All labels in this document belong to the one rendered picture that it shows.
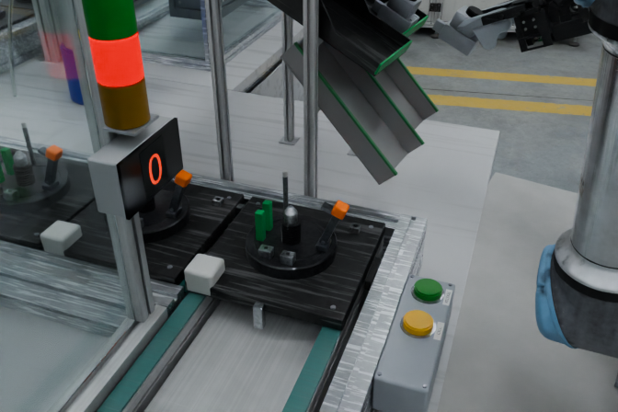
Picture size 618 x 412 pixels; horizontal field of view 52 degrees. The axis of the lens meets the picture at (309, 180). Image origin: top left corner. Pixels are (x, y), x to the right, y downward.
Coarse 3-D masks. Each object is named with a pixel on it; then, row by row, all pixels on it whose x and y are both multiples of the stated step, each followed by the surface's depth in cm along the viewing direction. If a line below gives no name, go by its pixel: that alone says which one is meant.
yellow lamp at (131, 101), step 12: (144, 84) 68; (108, 96) 67; (120, 96) 67; (132, 96) 67; (144, 96) 69; (108, 108) 68; (120, 108) 67; (132, 108) 68; (144, 108) 69; (108, 120) 69; (120, 120) 68; (132, 120) 68; (144, 120) 70
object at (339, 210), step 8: (320, 208) 91; (328, 208) 91; (336, 208) 90; (344, 208) 90; (336, 216) 90; (344, 216) 90; (328, 224) 92; (336, 224) 91; (328, 232) 93; (320, 240) 94
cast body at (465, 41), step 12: (456, 12) 109; (468, 12) 109; (480, 12) 110; (444, 24) 113; (456, 24) 110; (444, 36) 112; (456, 36) 111; (468, 36) 110; (456, 48) 112; (468, 48) 111
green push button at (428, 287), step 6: (420, 282) 91; (426, 282) 91; (432, 282) 91; (438, 282) 91; (414, 288) 90; (420, 288) 90; (426, 288) 90; (432, 288) 90; (438, 288) 90; (420, 294) 89; (426, 294) 89; (432, 294) 89; (438, 294) 89; (426, 300) 89; (432, 300) 89
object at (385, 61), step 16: (272, 0) 104; (288, 0) 102; (320, 0) 99; (336, 0) 112; (352, 0) 110; (320, 16) 101; (336, 16) 109; (352, 16) 111; (368, 16) 110; (320, 32) 102; (336, 32) 101; (352, 32) 107; (368, 32) 109; (384, 32) 110; (336, 48) 102; (352, 48) 100; (368, 48) 105; (384, 48) 108; (400, 48) 105; (368, 64) 100; (384, 64) 101
